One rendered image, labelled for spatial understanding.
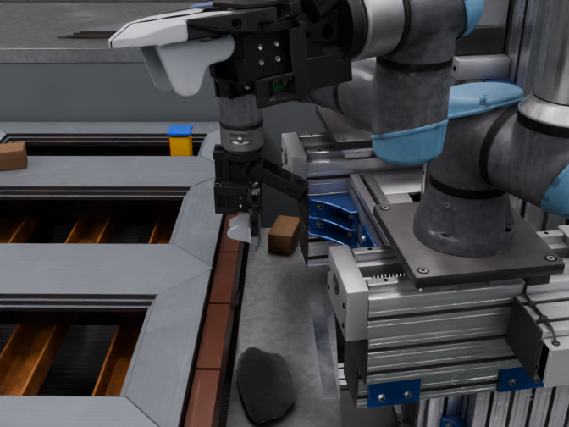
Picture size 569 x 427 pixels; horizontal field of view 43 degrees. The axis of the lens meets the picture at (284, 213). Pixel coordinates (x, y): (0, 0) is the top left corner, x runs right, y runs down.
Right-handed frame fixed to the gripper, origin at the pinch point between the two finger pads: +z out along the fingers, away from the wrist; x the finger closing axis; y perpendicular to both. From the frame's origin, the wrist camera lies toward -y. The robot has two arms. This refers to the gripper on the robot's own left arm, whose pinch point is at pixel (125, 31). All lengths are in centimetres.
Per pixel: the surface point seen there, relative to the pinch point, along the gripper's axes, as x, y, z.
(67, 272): 76, 51, -10
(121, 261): 74, 52, -20
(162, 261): 69, 52, -27
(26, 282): 77, 51, -3
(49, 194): 114, 48, -20
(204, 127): 126, 45, -69
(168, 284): 61, 53, -24
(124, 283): 66, 53, -18
